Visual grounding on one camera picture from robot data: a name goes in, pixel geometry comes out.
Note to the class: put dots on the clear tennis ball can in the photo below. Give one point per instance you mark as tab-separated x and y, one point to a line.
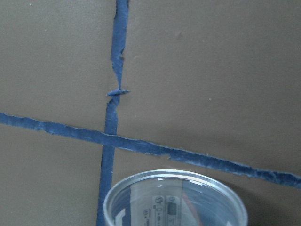
169	197

